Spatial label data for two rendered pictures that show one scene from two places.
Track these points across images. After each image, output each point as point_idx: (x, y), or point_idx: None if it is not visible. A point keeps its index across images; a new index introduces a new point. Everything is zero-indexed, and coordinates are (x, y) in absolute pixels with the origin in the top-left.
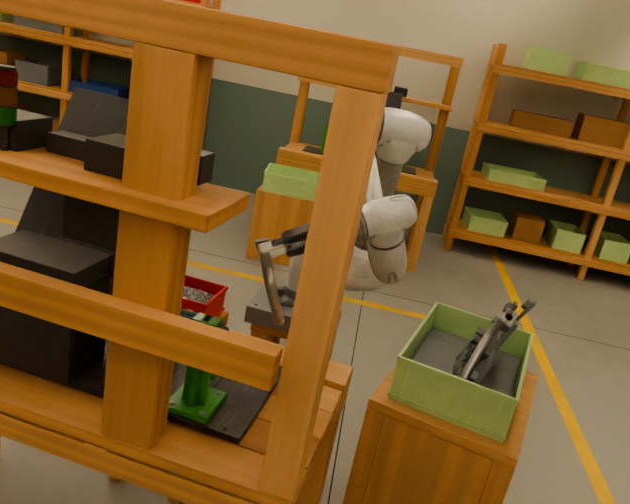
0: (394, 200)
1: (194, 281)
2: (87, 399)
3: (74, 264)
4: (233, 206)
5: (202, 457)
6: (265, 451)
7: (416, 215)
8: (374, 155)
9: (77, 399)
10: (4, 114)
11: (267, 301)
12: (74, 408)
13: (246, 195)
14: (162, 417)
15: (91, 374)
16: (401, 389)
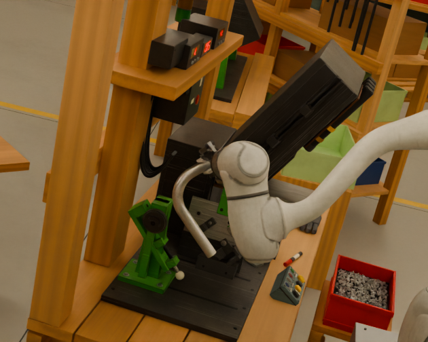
0: (241, 142)
1: (391, 296)
2: (141, 239)
3: (184, 138)
4: (138, 81)
5: (80, 281)
6: (94, 313)
7: (237, 164)
8: (375, 139)
9: (139, 235)
10: (176, 12)
11: (382, 339)
12: (128, 234)
13: (168, 85)
14: (102, 246)
15: (168, 235)
16: None
